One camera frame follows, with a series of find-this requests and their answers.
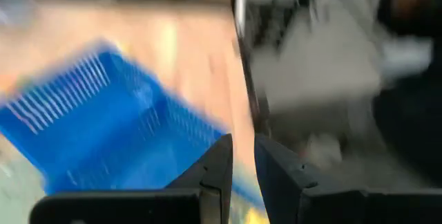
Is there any blue plastic slotted basket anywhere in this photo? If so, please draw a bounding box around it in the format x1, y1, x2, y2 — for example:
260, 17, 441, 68
0, 39, 269, 214

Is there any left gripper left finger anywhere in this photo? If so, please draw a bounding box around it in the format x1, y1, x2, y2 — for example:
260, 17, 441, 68
165, 133, 234, 224

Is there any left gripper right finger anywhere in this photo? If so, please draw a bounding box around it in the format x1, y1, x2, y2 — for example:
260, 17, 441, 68
254, 133, 319, 224

